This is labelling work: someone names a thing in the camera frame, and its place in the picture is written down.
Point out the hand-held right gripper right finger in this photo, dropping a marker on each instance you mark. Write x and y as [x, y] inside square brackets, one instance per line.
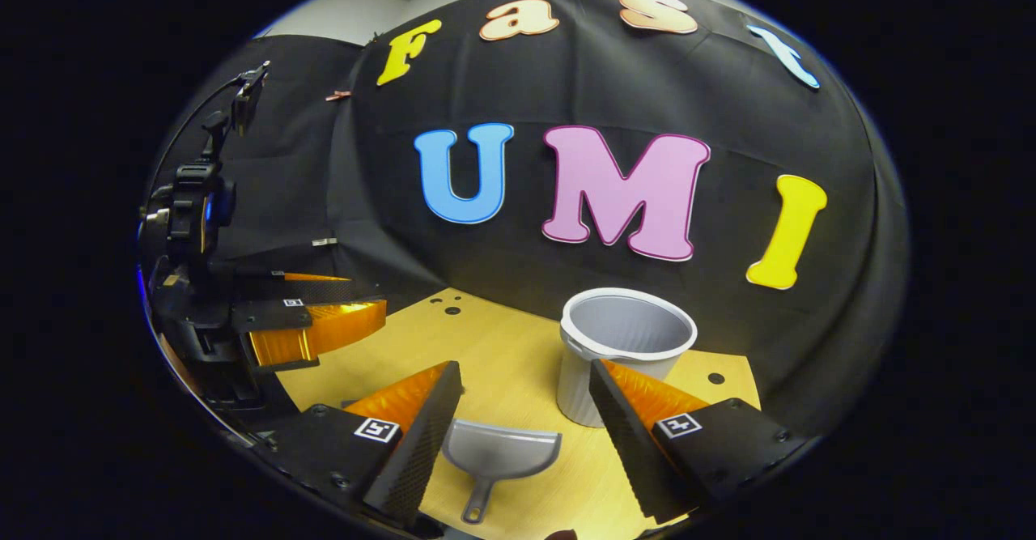
[627, 443]

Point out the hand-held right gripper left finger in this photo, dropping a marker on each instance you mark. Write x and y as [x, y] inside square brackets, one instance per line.
[421, 443]

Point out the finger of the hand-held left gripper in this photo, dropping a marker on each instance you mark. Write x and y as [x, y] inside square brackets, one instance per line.
[340, 325]
[324, 289]

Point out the grey dustpan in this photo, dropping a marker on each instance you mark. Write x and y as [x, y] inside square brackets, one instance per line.
[502, 447]

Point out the white ribbed garbage bin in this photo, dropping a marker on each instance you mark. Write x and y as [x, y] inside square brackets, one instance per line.
[623, 321]

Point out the wooden desktop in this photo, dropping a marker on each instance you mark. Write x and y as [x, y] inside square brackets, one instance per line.
[502, 346]

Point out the red clip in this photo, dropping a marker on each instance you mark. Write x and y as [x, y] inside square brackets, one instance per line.
[338, 95]

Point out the black backdrop cloth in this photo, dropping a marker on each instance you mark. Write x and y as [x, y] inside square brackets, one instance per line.
[566, 78]

